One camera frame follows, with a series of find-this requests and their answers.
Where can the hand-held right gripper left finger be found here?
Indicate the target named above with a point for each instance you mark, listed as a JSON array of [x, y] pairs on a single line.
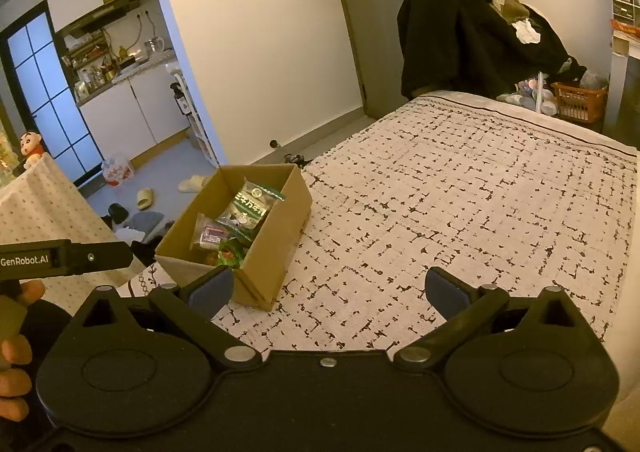
[[212, 289]]

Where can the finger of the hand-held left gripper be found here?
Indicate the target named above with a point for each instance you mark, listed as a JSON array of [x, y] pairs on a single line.
[[100, 256]]

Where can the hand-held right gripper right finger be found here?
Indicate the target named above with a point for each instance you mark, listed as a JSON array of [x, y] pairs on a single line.
[[447, 294]]

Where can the green pointed snack packet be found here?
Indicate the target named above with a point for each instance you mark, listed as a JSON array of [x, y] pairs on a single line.
[[232, 252]]

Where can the clear pink snack packet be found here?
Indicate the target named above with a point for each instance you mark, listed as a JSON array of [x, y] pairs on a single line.
[[210, 234]]

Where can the brown cardboard box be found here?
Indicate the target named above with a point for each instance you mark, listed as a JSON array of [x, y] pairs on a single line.
[[280, 242]]

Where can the green label snack packet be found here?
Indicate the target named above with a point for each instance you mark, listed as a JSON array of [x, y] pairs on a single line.
[[247, 212]]

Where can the person's left hand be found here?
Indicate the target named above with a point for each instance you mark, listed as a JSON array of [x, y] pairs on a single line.
[[15, 352]]

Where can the black slipper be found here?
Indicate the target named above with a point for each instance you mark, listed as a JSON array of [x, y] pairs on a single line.
[[117, 213]]

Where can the floral tablecloth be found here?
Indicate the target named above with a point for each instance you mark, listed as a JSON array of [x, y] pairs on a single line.
[[50, 212]]

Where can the beige slipper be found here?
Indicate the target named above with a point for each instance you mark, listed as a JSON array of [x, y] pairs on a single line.
[[192, 183], [145, 198]]

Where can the red and white plastic bag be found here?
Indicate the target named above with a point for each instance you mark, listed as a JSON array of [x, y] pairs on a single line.
[[117, 171]]

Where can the cartoon boy doll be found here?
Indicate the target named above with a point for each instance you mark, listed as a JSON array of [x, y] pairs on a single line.
[[31, 147]]

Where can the white kitchen cabinet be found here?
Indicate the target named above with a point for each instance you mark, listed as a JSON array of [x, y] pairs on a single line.
[[125, 117]]

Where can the grey and white sneaker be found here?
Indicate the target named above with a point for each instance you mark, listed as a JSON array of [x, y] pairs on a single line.
[[295, 160]]

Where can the white shelf rack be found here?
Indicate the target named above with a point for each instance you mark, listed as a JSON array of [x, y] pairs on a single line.
[[200, 132]]

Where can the glass panel door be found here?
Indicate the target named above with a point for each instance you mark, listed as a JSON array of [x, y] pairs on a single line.
[[45, 97]]

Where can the dark pump bottle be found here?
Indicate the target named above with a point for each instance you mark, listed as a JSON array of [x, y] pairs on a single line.
[[179, 100]]

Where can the clear glass kettle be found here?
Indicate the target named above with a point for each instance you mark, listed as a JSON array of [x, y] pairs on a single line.
[[155, 45]]

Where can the orange plastic basket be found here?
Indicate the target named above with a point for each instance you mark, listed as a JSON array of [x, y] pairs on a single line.
[[580, 102]]

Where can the range hood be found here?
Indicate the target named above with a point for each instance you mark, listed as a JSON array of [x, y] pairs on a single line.
[[95, 17]]

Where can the black coat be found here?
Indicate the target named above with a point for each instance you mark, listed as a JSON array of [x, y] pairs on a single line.
[[450, 32]]

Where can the white desk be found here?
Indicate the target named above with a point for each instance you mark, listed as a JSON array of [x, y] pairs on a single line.
[[617, 82]]

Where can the grey-green door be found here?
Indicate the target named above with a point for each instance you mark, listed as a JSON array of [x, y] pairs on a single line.
[[375, 32]]

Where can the white garment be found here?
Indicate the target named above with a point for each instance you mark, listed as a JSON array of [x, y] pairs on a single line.
[[527, 31]]

